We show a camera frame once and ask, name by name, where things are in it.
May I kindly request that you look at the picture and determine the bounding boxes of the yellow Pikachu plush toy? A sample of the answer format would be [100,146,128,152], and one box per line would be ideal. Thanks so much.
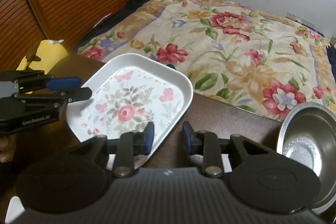
[16,40,68,74]

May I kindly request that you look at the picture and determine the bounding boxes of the dark clothes on bed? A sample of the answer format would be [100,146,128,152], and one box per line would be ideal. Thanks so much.
[72,0,149,53]

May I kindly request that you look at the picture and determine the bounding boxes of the large steel bowl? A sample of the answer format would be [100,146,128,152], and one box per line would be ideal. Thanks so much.
[276,102,335,214]

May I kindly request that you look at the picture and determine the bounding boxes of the white wall socket strip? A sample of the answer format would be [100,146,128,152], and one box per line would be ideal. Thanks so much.
[286,12,315,29]

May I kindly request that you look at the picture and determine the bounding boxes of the person left hand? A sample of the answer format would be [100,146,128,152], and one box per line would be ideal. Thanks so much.
[0,136,15,163]

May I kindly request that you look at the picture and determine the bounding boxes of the floral tray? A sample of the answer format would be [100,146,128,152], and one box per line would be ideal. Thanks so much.
[66,53,193,152]

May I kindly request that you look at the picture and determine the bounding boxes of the floral bed blanket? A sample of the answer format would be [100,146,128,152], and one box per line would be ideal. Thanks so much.
[78,0,335,121]

